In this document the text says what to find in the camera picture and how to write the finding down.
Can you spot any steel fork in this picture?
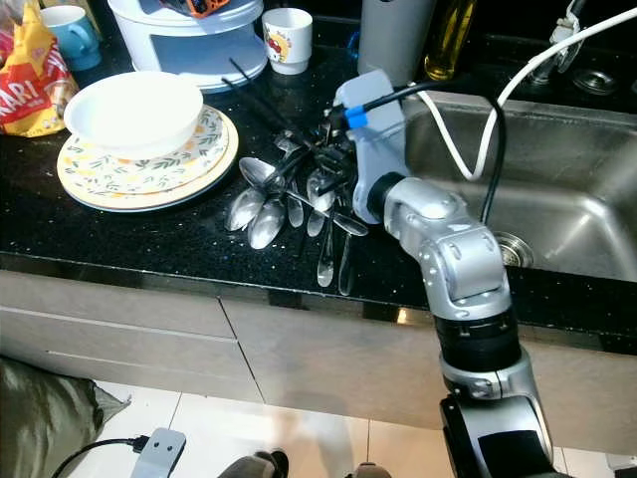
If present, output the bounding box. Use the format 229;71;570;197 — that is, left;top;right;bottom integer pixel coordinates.
338;229;355;297

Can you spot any large steel serving spoon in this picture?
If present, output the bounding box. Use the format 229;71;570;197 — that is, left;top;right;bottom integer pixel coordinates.
239;157;369;237

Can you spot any long steel teaspoon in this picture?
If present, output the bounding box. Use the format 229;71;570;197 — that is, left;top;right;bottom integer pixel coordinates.
317;217;337;288

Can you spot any floral print plate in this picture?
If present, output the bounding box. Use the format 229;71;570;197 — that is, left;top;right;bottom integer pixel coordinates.
58;105;232;198

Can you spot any white cartoon print mug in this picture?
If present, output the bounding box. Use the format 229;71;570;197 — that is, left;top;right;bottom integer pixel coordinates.
262;8;315;76

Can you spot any grey thermos flask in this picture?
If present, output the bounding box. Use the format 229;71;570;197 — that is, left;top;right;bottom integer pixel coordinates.
356;0;439;88

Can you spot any white tiered plastic rack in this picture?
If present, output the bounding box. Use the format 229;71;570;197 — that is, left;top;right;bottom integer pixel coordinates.
107;0;270;96

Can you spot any yellow oil bottle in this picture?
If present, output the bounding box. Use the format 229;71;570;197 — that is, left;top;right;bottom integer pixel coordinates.
423;0;477;83

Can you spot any white bowl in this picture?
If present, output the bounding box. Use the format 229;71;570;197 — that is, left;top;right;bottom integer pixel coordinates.
64;72;205;162

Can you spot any orange black handheld fan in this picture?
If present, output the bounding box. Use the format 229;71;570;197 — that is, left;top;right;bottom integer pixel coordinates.
174;0;230;19

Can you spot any steel sink drain strainer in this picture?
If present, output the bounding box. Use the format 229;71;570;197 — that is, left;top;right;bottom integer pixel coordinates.
493;231;536;270

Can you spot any beige cabinet drawer front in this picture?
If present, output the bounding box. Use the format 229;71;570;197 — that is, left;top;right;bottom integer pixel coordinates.
0;307;265;404
0;271;235;340

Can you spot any stainless steel sink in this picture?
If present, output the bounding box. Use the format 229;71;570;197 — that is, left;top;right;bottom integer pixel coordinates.
403;92;637;285

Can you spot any blue mug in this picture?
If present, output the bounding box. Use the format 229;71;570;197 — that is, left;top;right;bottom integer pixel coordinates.
40;5;103;73

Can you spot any steel faucet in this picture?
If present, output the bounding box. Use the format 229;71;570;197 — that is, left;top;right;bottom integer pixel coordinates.
532;0;588;86

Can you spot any round steel hole cap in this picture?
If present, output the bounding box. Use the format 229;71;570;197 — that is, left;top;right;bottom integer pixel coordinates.
572;68;620;98

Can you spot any yellow red snack bag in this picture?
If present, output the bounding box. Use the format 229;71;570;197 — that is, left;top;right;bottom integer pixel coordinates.
0;15;81;138

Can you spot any grey robot left leg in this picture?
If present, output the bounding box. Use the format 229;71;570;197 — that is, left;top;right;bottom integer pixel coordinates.
219;450;290;478

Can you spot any grey robot leg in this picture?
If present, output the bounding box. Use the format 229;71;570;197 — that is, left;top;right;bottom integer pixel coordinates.
348;463;394;478
219;450;290;478

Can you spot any grey robot right leg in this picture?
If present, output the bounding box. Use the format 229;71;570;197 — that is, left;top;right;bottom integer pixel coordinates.
348;463;394;478

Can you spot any pink plastic bag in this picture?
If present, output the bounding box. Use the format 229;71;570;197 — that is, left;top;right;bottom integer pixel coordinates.
0;0;29;41

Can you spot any olive green cloth bag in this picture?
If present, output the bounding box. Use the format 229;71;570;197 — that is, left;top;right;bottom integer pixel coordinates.
0;358;130;478

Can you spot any white hose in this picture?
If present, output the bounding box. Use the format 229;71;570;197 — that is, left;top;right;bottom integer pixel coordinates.
416;8;637;182

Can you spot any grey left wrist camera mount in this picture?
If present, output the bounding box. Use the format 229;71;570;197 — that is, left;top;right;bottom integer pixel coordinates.
131;428;188;478

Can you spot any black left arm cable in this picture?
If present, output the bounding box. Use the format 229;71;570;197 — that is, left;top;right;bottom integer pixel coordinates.
52;436;150;478

